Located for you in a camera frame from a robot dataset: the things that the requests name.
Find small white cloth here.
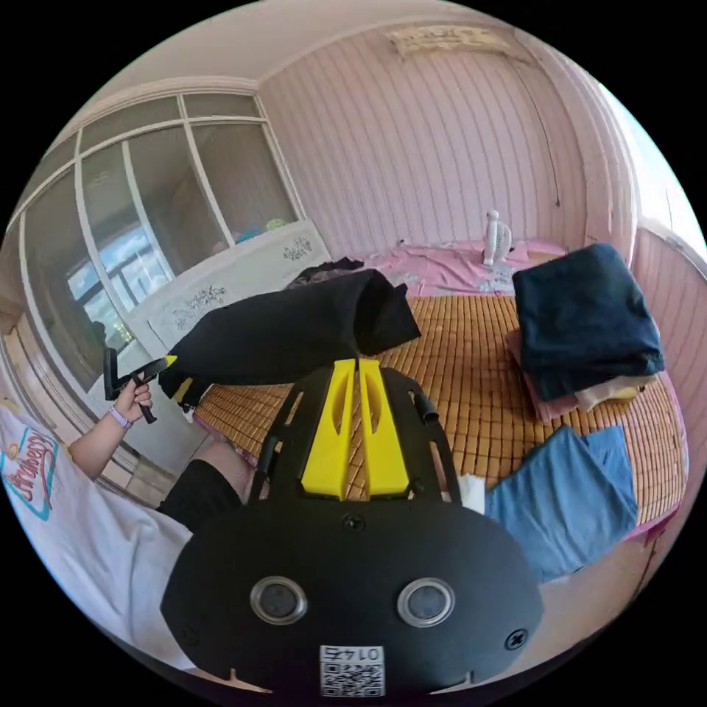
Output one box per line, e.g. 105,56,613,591
457,474,488,516

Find person's body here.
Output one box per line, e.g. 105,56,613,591
0,398,261,672

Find person's left hand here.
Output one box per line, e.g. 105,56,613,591
112,379,154,429

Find pile of clothes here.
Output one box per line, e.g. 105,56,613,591
503,242,667,425

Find bed with woven mat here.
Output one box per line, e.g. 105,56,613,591
190,236,690,556

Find person's left forearm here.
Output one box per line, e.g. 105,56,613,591
68,406,135,480

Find small white fan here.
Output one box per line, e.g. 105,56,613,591
482,209,516,267

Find white flowered bed board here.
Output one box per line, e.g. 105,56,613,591
125,217,334,356

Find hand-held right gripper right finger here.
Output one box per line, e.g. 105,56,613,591
359,358,413,502

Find black short sleeve shirt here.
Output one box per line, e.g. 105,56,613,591
157,267,423,411

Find dark crumpled garment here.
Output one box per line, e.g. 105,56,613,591
286,256,367,289

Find window with white frame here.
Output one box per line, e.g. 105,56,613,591
0,91,306,394

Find blue folded garment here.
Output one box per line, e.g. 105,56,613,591
485,423,640,585

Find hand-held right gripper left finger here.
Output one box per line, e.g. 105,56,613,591
301,357,359,500

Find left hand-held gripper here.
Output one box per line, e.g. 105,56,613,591
117,355,179,426

